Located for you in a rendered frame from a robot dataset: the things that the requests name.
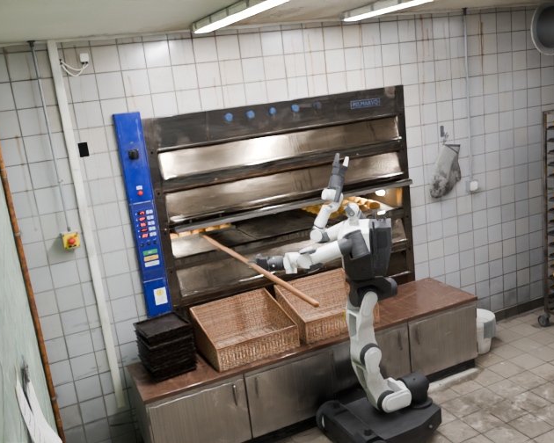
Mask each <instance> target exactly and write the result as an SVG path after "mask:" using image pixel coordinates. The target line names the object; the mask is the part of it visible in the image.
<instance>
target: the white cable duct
mask: <svg viewBox="0 0 554 443"><path fill-rule="evenodd" d="M47 50H48V54H49V59H50V63H51V68H52V72H53V77H54V82H55V90H56V95H57V99H58V104H59V108H60V113H61V118H62V126H63V131H64V135H65V140H66V144H67V149H68V154H69V162H70V167H71V171H72V176H73V180H74V185H75V190H76V195H77V203H78V207H79V212H80V216H81V221H82V226H83V231H84V239H85V243H86V248H87V252H88V257H89V262H90V267H91V275H92V279H93V284H94V288H95V293H96V298H97V303H98V311H99V315H100V320H101V324H102V329H103V334H104V339H105V343H106V351H107V356H108V360H109V365H110V370H111V375H112V379H113V387H114V392H115V396H116V401H117V406H118V408H120V407H123V406H126V404H125V400H124V395H123V391H122V386H121V381H120V373H119V368H118V363H117V359H116V355H115V350H114V345H113V336H112V332H111V327H110V322H109V317H108V313H107V308H106V299H105V295H104V290H103V286H102V280H101V276H100V271H99V267H98V258H97V253H96V249H95V244H94V240H93V234H92V230H91V222H90V216H89V212H88V207H87V203H86V198H85V193H84V185H83V180H82V175H81V171H80V166H79V162H78V157H77V148H76V144H75V139H74V134H73V129H72V125H71V120H70V116H69V107H68V102H67V98H66V93H65V88H64V83H63V79H62V70H61V65H60V61H59V56H58V52H57V46H56V42H55V40H47Z"/></svg>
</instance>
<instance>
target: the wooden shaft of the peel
mask: <svg viewBox="0 0 554 443"><path fill-rule="evenodd" d="M203 238H205V239H206V240H208V241H209V242H211V243H213V244H214V245H216V246H217V247H219V248H221V249H222V250H224V251H226V252H228V253H229V254H230V255H231V256H233V257H235V258H237V259H238V260H240V261H242V262H243V263H245V264H246V265H248V266H249V267H251V268H252V269H254V270H256V271H257V272H259V273H261V274H263V275H264V276H266V277H267V278H268V279H270V280H272V281H273V282H275V283H277V284H278V285H280V286H281V287H284V288H285V289H287V290H288V291H289V292H291V293H292V294H294V295H296V296H298V297H299V298H301V299H302V300H304V301H306V302H307V303H308V304H310V305H312V306H313V307H315V308H318V307H319V302H318V301H315V300H314V299H312V298H311V297H309V296H308V295H306V294H304V293H303V292H301V291H299V290H298V289H296V288H294V287H292V286H290V285H289V284H288V283H286V282H285V281H283V280H281V279H279V278H277V277H276V276H274V275H272V274H271V273H270V272H268V271H266V270H264V269H263V268H261V267H259V266H258V265H255V264H254V263H247V261H249V260H248V259H246V258H244V257H242V256H241V255H239V254H237V253H236V252H234V251H233V250H231V249H229V248H228V247H226V246H224V245H223V244H221V243H219V242H217V241H216V240H215V239H213V238H211V237H210V236H207V235H206V234H204V235H203Z"/></svg>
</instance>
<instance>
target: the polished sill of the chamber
mask: <svg viewBox="0 0 554 443"><path fill-rule="evenodd" d="M403 213H404V209H403V208H399V207H398V208H394V209H390V210H386V211H382V212H378V213H375V218H376V219H377V218H378V219H382V218H383V217H386V218H387V217H391V216H394V215H399V214H403ZM365 217H366V218H367V219H370V220H372V219H373V214H367V215H365ZM343 221H345V220H343ZM341 222H342V221H336V222H332V223H327V224H326V225H325V228H331V227H333V226H335V225H337V224H339V223H341ZM312 228H313V227H312ZM312 228H307V229H300V230H297V231H293V232H288V233H285V234H280V235H277V236H269V237H266V238H261V239H258V240H253V241H250V242H245V243H239V244H234V245H231V246H226V247H228V248H229V249H231V250H233V251H234V252H239V251H246V250H249V249H253V248H258V247H261V246H265V245H269V244H273V243H280V242H284V241H287V240H292V239H296V238H299V237H304V236H310V232H311V230H312ZM227 254H229V253H228V252H226V251H224V250H222V249H221V248H218V249H214V250H211V251H203V252H199V253H195V254H191V255H187V256H184V257H179V258H174V261H175V266H178V265H185V264H189V263H192V262H197V261H201V260H204V259H209V258H215V257H220V256H223V255H227Z"/></svg>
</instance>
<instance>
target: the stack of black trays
mask: <svg viewBox="0 0 554 443"><path fill-rule="evenodd" d="M133 325H134V328H135V330H134V332H135V335H136V336H137V337H136V338H137V339H138V340H137V341H135V342H136V343H137V344H138V345H137V346H138V347H139V348H137V349H138V350H139V351H138V352H139V353H140V354H138V356H139V357H140V360H141V361H140V363H141V365H140V367H141V368H142V369H143V370H144V372H145V373H146V374H147V375H148V376H149V377H150V378H151V380H152V381H153V382H154V383H155V384H157V383H159V382H162V381H166V380H169V379H171V378H174V377H176V376H179V375H182V374H186V373H188V372H191V371H193V370H196V367H197V365H196V364H198V362H197V361H196V360H197V358H195V357H196V355H195V353H196V352H195V351H194V350H195V349H196V348H195V347H194V346H195V344H194V343H193V342H194V341H193V338H194V337H193V333H192V332H191V331H193V330H192V329H191V328H192V326H191V325H192V323H191V322H189V321H188V320H186V319H185V318H184V317H183V316H181V315H180V314H179V313H177V312H176V311H175V310H174V311H171V312H168V313H165V314H162V315H159V316H154V317H151V318H148V319H145V320H142V321H139V322H136V323H133Z"/></svg>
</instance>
